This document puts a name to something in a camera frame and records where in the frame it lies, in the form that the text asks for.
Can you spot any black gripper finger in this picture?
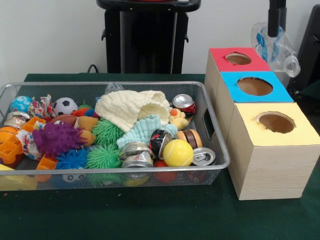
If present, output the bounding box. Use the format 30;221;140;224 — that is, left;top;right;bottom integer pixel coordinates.
267;0;279;39
278;0;287;32

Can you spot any clear blue-printed plastic packet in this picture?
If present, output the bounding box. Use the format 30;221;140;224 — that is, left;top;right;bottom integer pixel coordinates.
251;21;301;79

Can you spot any clear shallow mesh bin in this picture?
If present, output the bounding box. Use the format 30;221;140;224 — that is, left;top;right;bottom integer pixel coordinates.
0;81;231;192

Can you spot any wooden box with three holes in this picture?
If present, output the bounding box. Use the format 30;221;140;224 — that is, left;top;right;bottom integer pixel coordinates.
204;47;320;201

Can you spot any black side stand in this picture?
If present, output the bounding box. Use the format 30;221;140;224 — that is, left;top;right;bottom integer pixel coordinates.
287;5;320;98

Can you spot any red soda can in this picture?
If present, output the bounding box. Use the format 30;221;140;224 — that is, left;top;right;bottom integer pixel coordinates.
172;93;197;118

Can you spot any silver can with pull tab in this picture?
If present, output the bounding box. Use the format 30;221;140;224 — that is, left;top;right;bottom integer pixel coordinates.
192;147;217;167

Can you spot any yellow tennis ball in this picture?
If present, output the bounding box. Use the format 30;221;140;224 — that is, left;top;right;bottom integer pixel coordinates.
162;139;194;167

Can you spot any cream knitted cloth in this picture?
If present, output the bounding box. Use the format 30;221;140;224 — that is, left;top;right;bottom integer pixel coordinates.
95;90;172;132

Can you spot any light teal cloth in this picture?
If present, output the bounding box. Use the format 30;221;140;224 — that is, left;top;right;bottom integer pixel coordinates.
116;114;177;150

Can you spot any clear plastic bag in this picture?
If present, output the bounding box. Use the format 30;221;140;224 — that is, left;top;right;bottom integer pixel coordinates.
104;81;126;95

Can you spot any crushed silver can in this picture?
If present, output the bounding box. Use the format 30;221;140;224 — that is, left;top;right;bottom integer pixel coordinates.
118;141;155;169

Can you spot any green spiky ball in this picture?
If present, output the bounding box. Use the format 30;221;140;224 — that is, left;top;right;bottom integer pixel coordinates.
86;144;122;170

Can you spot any small soccer ball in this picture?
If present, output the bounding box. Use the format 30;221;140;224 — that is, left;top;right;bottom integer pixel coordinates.
52;97;79;117

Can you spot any dark green table cloth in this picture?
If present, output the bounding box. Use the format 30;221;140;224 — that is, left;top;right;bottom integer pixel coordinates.
0;74;320;240

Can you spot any purple spiky ball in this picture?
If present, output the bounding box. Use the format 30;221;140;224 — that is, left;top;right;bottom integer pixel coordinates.
32;122;86;157

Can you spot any small orange basketball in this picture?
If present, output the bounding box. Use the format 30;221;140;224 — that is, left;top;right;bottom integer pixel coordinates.
0;125;19;146

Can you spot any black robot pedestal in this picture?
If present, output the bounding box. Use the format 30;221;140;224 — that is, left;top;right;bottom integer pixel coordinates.
96;0;202;75

